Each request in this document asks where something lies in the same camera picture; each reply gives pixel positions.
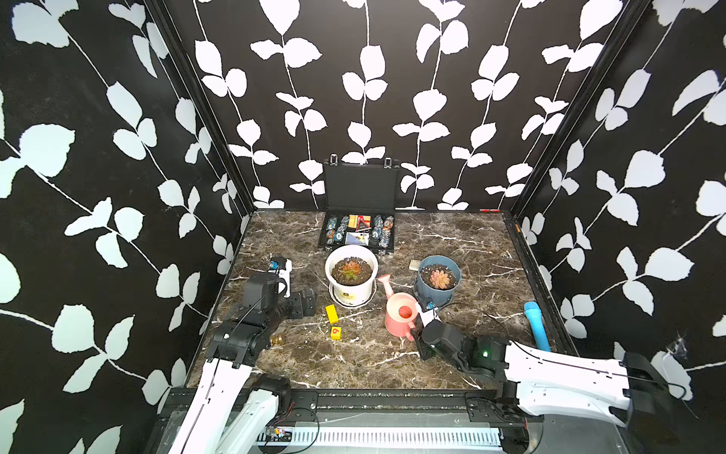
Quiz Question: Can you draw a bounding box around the blue flower pot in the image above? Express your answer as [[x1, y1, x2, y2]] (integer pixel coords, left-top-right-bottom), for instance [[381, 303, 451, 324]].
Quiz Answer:
[[414, 255, 461, 309]]

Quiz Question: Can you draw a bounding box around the black poker chip case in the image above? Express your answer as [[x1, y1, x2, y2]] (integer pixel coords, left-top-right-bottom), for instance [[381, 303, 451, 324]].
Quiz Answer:
[[319, 154, 399, 255]]

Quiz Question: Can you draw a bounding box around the white flower pot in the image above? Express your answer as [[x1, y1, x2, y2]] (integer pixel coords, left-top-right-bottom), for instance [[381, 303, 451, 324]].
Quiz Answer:
[[324, 245, 378, 308]]

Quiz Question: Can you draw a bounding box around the yellow number cube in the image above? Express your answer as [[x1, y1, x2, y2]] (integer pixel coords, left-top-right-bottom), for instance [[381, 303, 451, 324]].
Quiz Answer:
[[330, 327, 342, 341]]

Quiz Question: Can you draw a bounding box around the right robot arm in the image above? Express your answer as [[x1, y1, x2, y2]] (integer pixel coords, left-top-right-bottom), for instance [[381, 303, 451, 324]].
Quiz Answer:
[[408, 319, 678, 431]]

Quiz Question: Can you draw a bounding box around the yellow rectangular block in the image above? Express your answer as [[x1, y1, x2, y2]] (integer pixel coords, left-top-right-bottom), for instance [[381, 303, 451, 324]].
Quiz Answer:
[[325, 305, 338, 325]]

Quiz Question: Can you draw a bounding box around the front metal rail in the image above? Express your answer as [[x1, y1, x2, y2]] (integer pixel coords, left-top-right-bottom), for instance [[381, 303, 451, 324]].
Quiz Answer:
[[242, 389, 635, 453]]

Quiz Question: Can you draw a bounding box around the blue cylinder tool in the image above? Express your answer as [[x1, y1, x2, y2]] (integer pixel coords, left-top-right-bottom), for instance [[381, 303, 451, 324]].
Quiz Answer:
[[524, 302, 551, 352]]

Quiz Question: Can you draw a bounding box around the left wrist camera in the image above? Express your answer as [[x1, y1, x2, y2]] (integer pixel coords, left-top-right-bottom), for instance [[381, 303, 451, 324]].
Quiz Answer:
[[268, 255, 292, 298]]

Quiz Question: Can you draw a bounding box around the pink watering can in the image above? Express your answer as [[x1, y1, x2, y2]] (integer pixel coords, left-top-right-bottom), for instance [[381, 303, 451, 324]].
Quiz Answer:
[[378, 274, 419, 342]]

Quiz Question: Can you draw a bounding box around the red-green succulent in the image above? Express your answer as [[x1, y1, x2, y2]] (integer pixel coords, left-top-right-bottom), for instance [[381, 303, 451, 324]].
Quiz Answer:
[[332, 257, 368, 286]]

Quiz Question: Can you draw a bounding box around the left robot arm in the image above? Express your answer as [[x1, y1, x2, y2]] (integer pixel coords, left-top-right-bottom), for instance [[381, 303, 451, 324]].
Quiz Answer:
[[169, 272, 317, 453]]

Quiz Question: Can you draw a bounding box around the white pot saucer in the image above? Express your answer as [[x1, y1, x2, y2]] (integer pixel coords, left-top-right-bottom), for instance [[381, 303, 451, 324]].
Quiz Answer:
[[328, 283, 377, 309]]

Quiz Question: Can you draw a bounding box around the pink succulent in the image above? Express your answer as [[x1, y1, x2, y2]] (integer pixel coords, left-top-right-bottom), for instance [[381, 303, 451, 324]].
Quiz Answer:
[[429, 268, 457, 291]]

